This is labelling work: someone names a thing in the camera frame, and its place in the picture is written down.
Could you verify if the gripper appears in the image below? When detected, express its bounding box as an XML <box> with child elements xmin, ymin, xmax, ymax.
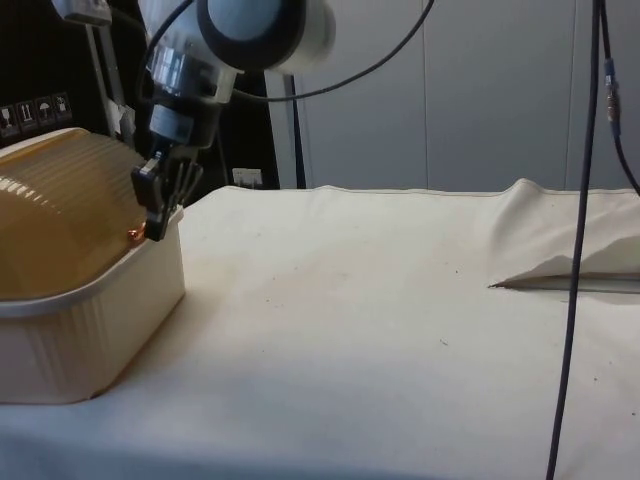
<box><xmin>130</xmin><ymin>102</ymin><xmax>222</xmax><ymax>241</ymax></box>

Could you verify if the rounded box lid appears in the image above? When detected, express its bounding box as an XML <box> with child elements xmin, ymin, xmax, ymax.
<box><xmin>0</xmin><ymin>127</ymin><xmax>151</xmax><ymax>303</ymax></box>

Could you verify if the grey metal stand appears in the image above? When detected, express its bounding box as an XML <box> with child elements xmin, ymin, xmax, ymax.
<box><xmin>52</xmin><ymin>0</ymin><xmax>127</xmax><ymax>140</ymax></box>

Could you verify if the cream box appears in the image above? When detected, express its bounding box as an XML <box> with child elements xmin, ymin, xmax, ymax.
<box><xmin>0</xmin><ymin>203</ymin><xmax>187</xmax><ymax>406</ymax></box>

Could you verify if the black cabinet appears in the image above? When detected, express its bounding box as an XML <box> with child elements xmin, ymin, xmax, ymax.
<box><xmin>0</xmin><ymin>0</ymin><xmax>281</xmax><ymax>190</ymax></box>

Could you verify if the black cable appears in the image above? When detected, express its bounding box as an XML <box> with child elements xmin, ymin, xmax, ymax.
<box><xmin>598</xmin><ymin>0</ymin><xmax>640</xmax><ymax>197</ymax></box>
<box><xmin>544</xmin><ymin>0</ymin><xmax>601</xmax><ymax>480</ymax></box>
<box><xmin>227</xmin><ymin>0</ymin><xmax>436</xmax><ymax>104</ymax></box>
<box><xmin>135</xmin><ymin>0</ymin><xmax>196</xmax><ymax>109</ymax></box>

